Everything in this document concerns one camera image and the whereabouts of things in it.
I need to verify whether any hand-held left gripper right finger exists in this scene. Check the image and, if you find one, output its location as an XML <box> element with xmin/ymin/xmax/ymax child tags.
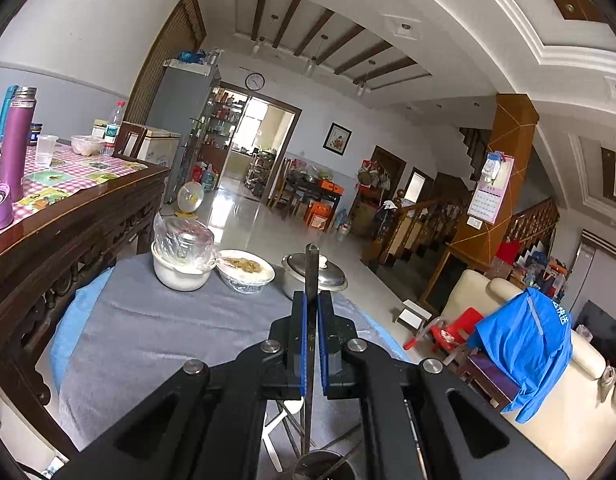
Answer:
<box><xmin>315</xmin><ymin>292</ymin><xmax>573</xmax><ymax>480</ymax></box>

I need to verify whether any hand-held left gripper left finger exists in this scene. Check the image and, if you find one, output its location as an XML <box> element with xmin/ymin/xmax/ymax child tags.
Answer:
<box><xmin>53</xmin><ymin>292</ymin><xmax>309</xmax><ymax>480</ymax></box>

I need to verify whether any dark metal chopstick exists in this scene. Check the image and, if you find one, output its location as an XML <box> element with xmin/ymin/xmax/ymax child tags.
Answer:
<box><xmin>299</xmin><ymin>242</ymin><xmax>321</xmax><ymax>458</ymax></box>

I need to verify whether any metal utensil holder cup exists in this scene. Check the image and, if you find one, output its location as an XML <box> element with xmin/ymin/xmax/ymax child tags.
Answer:
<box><xmin>293</xmin><ymin>450</ymin><xmax>357</xmax><ymax>480</ymax></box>

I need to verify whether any metal pot with lid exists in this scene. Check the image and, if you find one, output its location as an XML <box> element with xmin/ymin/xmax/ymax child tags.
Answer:
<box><xmin>281</xmin><ymin>252</ymin><xmax>349</xmax><ymax>302</ymax></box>

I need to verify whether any white plastic stool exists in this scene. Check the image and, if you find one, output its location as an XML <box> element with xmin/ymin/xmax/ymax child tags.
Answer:
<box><xmin>262</xmin><ymin>405</ymin><xmax>295</xmax><ymax>471</ymax></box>

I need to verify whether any wrapped plate of food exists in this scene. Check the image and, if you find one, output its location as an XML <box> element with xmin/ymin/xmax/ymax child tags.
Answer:
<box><xmin>217</xmin><ymin>249</ymin><xmax>277</xmax><ymax>295</ymax></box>

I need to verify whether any white step stool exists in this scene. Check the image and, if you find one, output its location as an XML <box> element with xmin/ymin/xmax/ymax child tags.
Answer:
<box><xmin>392</xmin><ymin>299</ymin><xmax>433</xmax><ymax>333</ymax></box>

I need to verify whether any red plastic child chair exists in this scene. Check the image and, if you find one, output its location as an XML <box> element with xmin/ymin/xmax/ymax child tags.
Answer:
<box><xmin>403</xmin><ymin>307</ymin><xmax>484</xmax><ymax>361</ymax></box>

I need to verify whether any grey tablecloth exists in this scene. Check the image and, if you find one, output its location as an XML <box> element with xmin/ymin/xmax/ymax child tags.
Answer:
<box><xmin>58</xmin><ymin>252</ymin><xmax>409</xmax><ymax>456</ymax></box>

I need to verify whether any white bowl with plastic wrap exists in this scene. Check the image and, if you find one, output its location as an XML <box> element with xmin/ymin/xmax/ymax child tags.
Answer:
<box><xmin>151</xmin><ymin>212</ymin><xmax>221</xmax><ymax>292</ymax></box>

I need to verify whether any wooden stair railing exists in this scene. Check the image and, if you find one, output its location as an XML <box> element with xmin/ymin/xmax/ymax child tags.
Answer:
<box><xmin>363</xmin><ymin>197</ymin><xmax>561</xmax><ymax>271</ymax></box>

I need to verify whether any cluttered wooden dining table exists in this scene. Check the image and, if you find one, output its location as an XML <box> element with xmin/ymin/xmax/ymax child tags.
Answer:
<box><xmin>268</xmin><ymin>157</ymin><xmax>346</xmax><ymax>221</ymax></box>

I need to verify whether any small white fan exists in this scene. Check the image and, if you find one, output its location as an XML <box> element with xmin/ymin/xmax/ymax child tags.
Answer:
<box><xmin>175</xmin><ymin>182</ymin><xmax>205</xmax><ymax>218</ymax></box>

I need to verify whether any blue jacket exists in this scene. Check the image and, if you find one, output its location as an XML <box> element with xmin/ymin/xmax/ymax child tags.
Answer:
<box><xmin>468</xmin><ymin>287</ymin><xmax>574</xmax><ymax>423</ymax></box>

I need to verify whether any framed flower picture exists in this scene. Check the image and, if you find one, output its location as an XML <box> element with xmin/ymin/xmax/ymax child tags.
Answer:
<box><xmin>323</xmin><ymin>122</ymin><xmax>353</xmax><ymax>156</ymax></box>

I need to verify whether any light blue cloth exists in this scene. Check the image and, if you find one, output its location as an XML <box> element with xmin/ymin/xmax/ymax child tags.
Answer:
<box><xmin>49</xmin><ymin>267</ymin><xmax>116</xmax><ymax>391</ymax></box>

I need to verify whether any white chest freezer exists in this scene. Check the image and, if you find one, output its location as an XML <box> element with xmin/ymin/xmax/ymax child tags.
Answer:
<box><xmin>138</xmin><ymin>127</ymin><xmax>182</xmax><ymax>168</ymax></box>

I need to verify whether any dark carved wooden table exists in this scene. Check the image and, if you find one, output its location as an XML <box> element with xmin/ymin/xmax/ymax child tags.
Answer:
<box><xmin>0</xmin><ymin>160</ymin><xmax>171</xmax><ymax>461</ymax></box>

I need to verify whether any grey refrigerator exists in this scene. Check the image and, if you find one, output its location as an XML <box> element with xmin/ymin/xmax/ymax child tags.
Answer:
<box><xmin>148</xmin><ymin>62</ymin><xmax>221</xmax><ymax>204</ymax></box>

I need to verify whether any cream leather sofa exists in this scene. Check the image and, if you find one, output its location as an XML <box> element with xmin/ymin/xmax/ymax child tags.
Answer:
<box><xmin>440</xmin><ymin>269</ymin><xmax>616</xmax><ymax>480</ymax></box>

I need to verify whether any wooden chair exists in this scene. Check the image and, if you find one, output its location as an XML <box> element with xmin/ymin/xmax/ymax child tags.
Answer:
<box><xmin>113</xmin><ymin>121</ymin><xmax>148</xmax><ymax>162</ymax></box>

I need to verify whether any orange tiled pillar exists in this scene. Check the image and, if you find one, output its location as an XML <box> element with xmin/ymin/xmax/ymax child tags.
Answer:
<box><xmin>445</xmin><ymin>92</ymin><xmax>539</xmax><ymax>266</ymax></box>

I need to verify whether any red-capped water bottle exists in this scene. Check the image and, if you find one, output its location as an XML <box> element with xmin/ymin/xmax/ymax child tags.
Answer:
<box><xmin>102</xmin><ymin>100</ymin><xmax>126</xmax><ymax>157</ymax></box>

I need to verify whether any pink checkered tablecloth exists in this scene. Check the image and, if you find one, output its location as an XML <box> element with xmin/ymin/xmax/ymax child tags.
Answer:
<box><xmin>0</xmin><ymin>142</ymin><xmax>151</xmax><ymax>216</ymax></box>

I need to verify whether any plastic-covered small bowl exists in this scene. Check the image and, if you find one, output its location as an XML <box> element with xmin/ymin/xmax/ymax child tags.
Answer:
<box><xmin>70</xmin><ymin>135</ymin><xmax>107</xmax><ymax>157</ymax></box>

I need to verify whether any clear plastic cup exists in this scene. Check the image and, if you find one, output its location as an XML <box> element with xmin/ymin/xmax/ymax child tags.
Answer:
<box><xmin>35</xmin><ymin>134</ymin><xmax>58</xmax><ymax>167</ymax></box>

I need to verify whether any purple thermos flask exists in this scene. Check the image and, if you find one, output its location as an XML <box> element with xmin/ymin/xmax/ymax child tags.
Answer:
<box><xmin>0</xmin><ymin>86</ymin><xmax>38</xmax><ymax>202</ymax></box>

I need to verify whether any teal bottle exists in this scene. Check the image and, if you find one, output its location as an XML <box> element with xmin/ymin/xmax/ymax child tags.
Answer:
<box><xmin>0</xmin><ymin>85</ymin><xmax>19</xmax><ymax>143</ymax></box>

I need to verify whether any wall calendar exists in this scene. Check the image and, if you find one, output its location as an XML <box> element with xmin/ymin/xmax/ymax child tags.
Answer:
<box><xmin>467</xmin><ymin>151</ymin><xmax>515</xmax><ymax>225</ymax></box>

